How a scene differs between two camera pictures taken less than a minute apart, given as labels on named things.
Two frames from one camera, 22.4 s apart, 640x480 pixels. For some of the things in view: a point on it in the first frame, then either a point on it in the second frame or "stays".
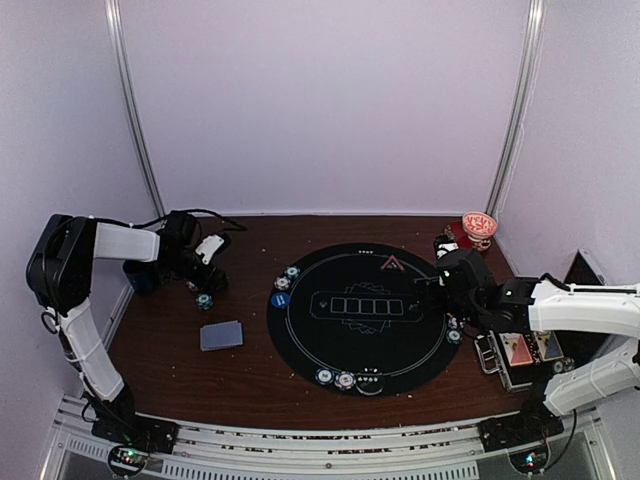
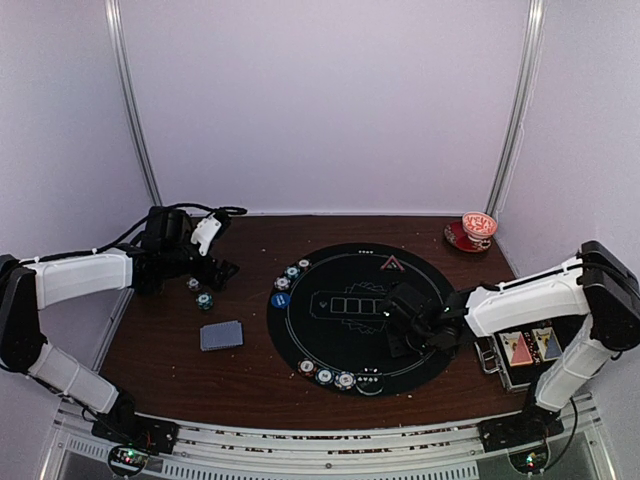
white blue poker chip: [345, 380] stays
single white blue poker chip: [282, 283] stays
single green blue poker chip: [292, 271] stays
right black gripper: [431, 301] to [396, 347]
